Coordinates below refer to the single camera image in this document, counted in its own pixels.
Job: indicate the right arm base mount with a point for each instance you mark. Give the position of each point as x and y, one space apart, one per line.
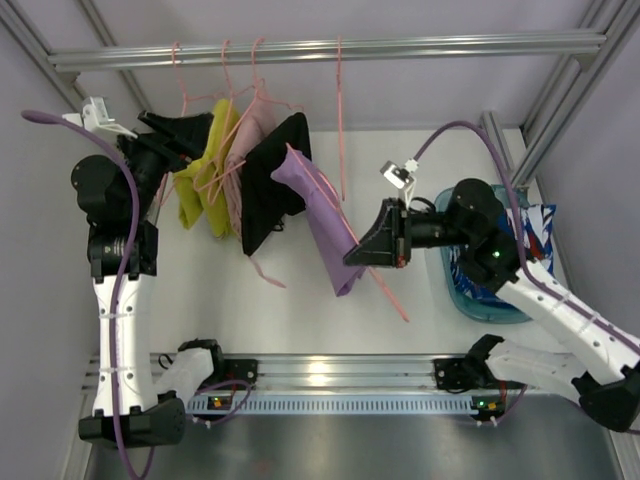
459 374

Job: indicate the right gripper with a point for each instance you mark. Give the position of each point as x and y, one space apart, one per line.
398 233

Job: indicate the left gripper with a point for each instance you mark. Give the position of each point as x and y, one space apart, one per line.
151 143

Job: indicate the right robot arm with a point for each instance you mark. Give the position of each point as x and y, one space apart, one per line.
598 369

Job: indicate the grey slotted cable duct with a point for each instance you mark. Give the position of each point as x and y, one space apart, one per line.
342 404

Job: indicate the pink hanger of blue trousers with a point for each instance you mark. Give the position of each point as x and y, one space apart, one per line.
340 120

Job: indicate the pink hanger of yellow trousers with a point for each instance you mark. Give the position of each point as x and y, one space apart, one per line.
187 100

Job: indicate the aluminium hanging rail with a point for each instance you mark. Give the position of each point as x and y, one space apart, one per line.
579 41

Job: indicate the pink hanger of black trousers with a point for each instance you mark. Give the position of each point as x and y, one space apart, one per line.
261 103

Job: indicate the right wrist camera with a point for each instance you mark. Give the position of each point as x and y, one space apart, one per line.
402 178

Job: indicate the aluminium front rail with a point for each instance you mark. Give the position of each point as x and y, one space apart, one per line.
299 374

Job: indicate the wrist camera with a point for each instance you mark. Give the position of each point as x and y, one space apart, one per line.
402 178
95 117

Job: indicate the pink hanger of purple trousers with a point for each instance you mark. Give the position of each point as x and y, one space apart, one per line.
340 215

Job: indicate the blue patterned trousers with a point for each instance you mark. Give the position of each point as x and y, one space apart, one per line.
537 225

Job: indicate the pink trousers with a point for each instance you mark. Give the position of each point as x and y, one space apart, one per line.
248 138

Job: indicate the purple trousers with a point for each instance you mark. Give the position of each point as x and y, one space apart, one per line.
325 215

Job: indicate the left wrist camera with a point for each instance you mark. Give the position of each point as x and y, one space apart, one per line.
95 117

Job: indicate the teal plastic bin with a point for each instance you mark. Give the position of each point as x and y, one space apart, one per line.
480 312

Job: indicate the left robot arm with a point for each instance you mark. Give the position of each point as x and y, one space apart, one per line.
116 191

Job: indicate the black trousers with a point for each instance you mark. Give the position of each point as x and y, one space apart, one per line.
265 201

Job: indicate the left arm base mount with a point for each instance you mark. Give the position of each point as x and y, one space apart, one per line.
235 372

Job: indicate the yellow trousers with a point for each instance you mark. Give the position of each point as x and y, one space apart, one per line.
192 205

